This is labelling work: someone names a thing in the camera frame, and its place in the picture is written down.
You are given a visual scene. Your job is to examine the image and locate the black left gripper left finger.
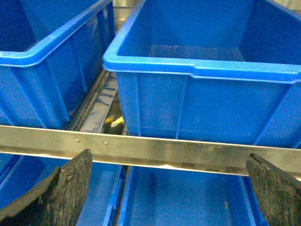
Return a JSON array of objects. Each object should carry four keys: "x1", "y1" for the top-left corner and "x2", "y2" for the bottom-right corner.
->
[{"x1": 0, "y1": 149, "x2": 92, "y2": 226}]

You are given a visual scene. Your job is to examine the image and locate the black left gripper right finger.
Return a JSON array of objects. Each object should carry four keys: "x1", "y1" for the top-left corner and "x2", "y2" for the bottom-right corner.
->
[{"x1": 246, "y1": 153, "x2": 301, "y2": 226}]

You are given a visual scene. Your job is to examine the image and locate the blue plastic bin with buttons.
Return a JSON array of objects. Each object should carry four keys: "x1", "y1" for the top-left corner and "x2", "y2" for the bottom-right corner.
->
[{"x1": 0, "y1": 0, "x2": 115, "y2": 129}]

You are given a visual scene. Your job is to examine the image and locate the lower blue bin left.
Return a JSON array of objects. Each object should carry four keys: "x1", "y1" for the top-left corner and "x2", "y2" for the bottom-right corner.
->
[{"x1": 0, "y1": 151, "x2": 125, "y2": 226}]

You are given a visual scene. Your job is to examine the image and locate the steel roller track divider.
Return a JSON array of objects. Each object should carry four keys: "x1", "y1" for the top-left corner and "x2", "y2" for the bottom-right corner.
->
[{"x1": 66, "y1": 70, "x2": 117, "y2": 133}]

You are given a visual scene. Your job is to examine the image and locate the lower blue bin centre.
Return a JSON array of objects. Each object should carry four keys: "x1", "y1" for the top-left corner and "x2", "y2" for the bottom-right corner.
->
[{"x1": 118, "y1": 167, "x2": 267, "y2": 226}]

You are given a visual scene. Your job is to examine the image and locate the empty blue plastic bin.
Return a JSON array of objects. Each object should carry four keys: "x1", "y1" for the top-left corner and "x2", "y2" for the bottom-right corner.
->
[{"x1": 103, "y1": 0, "x2": 301, "y2": 148}]

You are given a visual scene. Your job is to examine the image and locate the steel shelf front rail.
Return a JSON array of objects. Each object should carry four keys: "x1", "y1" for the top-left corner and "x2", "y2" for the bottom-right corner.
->
[{"x1": 0, "y1": 126, "x2": 301, "y2": 179}]

